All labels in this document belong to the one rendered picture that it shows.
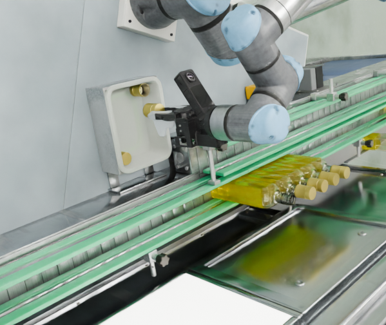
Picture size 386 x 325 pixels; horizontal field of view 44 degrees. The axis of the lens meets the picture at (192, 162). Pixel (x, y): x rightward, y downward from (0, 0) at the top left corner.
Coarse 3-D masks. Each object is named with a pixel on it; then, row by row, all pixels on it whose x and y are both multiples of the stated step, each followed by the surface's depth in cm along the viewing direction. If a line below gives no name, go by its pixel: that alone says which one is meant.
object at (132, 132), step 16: (144, 80) 120; (112, 96) 123; (128, 96) 126; (160, 96) 125; (112, 112) 115; (128, 112) 127; (112, 128) 115; (128, 128) 127; (144, 128) 131; (128, 144) 128; (144, 144) 131; (160, 144) 130; (144, 160) 126; (160, 160) 127
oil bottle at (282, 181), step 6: (246, 174) 134; (252, 174) 133; (258, 174) 132; (264, 174) 131; (270, 174) 131; (276, 174) 130; (258, 180) 129; (264, 180) 127; (270, 180) 126; (276, 180) 125; (282, 180) 125; (288, 180) 126; (282, 186) 124; (282, 192) 124
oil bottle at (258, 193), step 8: (224, 184) 130; (232, 184) 128; (240, 184) 126; (248, 184) 125; (256, 184) 125; (264, 184) 124; (272, 184) 123; (216, 192) 134; (224, 192) 131; (232, 192) 129; (240, 192) 127; (248, 192) 125; (256, 192) 122; (264, 192) 121; (272, 192) 121; (232, 200) 130; (240, 200) 128; (248, 200) 125; (256, 200) 123; (264, 200) 121; (272, 200) 121
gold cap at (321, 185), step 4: (308, 180) 126; (312, 180) 125; (316, 180) 125; (320, 180) 124; (324, 180) 124; (308, 184) 126; (312, 184) 125; (316, 184) 124; (320, 184) 123; (324, 184) 124; (316, 188) 124; (320, 188) 123; (324, 188) 124
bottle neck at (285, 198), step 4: (276, 192) 121; (280, 192) 121; (276, 196) 120; (280, 196) 119; (284, 196) 119; (288, 196) 118; (292, 196) 118; (276, 200) 120; (280, 200) 119; (284, 200) 118; (288, 200) 117; (292, 200) 119; (288, 204) 118; (292, 204) 118
